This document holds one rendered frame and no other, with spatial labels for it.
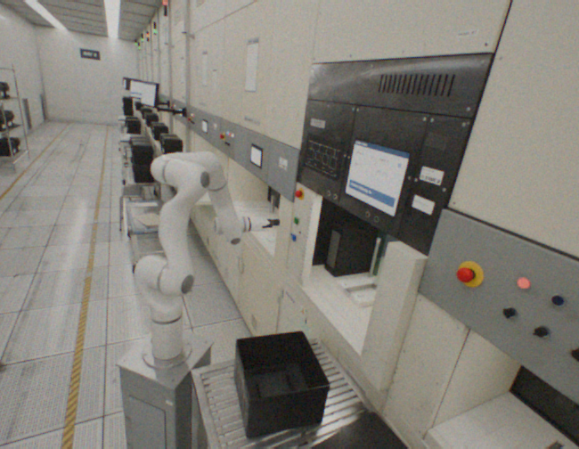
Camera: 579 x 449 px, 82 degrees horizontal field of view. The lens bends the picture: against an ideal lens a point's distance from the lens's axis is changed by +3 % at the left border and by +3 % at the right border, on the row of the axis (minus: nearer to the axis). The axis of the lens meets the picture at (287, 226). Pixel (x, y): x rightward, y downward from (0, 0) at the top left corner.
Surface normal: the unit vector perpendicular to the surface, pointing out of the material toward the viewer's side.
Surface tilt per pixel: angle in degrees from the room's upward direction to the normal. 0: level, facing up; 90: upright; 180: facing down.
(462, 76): 90
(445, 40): 89
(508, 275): 90
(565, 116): 90
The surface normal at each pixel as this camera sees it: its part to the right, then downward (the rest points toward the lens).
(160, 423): -0.33, 0.32
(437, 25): -0.90, 0.11
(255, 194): 0.43, 0.38
